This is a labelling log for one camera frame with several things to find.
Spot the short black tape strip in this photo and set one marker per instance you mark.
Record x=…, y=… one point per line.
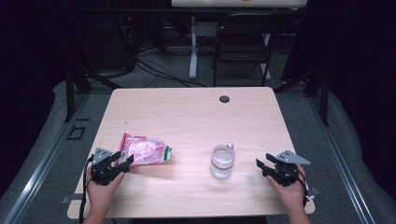
x=82, y=119

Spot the black folding chair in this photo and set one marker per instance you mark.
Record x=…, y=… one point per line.
x=246, y=37

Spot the pink and white seasoning bag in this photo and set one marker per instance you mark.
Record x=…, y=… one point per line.
x=146, y=151

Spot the white background desk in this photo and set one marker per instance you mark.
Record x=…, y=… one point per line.
x=193, y=46

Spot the black tape square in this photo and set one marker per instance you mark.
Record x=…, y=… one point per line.
x=70, y=133

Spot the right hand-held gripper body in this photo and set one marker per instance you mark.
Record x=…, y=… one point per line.
x=286, y=174

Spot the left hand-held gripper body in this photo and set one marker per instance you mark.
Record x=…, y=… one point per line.
x=101, y=172

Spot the black metal stand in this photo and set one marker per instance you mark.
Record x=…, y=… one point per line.
x=70, y=93
x=325, y=99

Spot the clear jar with hinged lid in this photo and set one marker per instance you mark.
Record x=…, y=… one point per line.
x=222, y=161

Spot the person's right hand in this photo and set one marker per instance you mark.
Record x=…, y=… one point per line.
x=292, y=196

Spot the person's left hand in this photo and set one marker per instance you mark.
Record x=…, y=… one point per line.
x=99, y=194

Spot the aluminium floor rail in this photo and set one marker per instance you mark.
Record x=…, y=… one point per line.
x=339, y=161
x=40, y=168

